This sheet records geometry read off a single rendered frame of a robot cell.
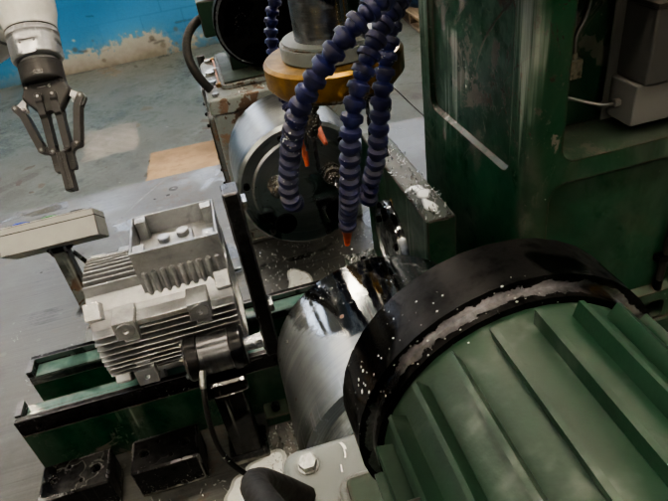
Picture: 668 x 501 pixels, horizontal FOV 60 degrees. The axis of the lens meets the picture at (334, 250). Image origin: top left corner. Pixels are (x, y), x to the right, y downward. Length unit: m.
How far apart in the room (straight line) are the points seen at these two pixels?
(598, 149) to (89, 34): 5.92
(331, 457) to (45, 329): 0.97
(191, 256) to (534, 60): 0.49
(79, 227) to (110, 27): 5.35
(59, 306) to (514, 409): 1.24
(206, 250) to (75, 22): 5.69
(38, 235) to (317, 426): 0.71
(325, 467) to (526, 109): 0.45
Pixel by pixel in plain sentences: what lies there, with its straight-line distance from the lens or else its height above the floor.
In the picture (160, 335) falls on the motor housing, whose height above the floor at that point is 1.03.
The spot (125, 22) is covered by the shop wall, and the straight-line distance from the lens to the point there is 6.37.
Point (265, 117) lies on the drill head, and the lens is 1.09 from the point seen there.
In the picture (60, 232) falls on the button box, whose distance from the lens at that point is 1.12.
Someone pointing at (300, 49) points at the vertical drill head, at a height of 1.36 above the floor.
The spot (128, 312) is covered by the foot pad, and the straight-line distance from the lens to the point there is 0.83.
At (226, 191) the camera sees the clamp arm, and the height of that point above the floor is 1.25.
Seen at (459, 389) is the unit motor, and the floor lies 1.34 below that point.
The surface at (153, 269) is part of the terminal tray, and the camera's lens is 0.82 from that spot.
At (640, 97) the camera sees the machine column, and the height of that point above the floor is 1.25.
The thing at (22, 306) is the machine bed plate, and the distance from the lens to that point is 1.48.
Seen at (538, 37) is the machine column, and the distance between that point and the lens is 0.68.
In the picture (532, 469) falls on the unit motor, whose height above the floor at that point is 1.35.
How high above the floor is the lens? 1.55
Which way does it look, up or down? 35 degrees down
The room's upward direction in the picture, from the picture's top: 9 degrees counter-clockwise
